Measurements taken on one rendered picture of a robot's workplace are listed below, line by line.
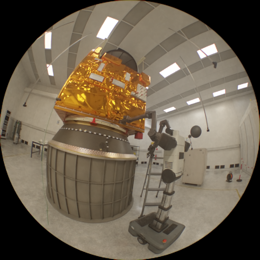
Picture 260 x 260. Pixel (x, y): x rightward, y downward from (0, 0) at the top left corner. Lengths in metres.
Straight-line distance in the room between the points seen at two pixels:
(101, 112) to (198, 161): 3.52
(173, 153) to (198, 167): 2.89
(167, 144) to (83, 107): 1.36
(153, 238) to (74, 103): 2.19
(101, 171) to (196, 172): 3.31
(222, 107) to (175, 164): 7.87
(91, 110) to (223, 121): 8.10
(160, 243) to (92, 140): 1.60
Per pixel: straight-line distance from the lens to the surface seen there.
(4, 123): 7.99
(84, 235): 1.52
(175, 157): 0.85
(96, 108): 1.56
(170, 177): 0.89
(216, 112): 8.25
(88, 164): 1.19
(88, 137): 1.30
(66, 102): 1.61
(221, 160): 7.64
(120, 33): 4.11
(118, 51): 3.49
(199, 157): 3.64
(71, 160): 1.26
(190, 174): 3.80
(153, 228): 1.33
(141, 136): 1.96
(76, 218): 1.71
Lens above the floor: 1.28
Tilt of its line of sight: 15 degrees up
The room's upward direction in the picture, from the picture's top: 6 degrees clockwise
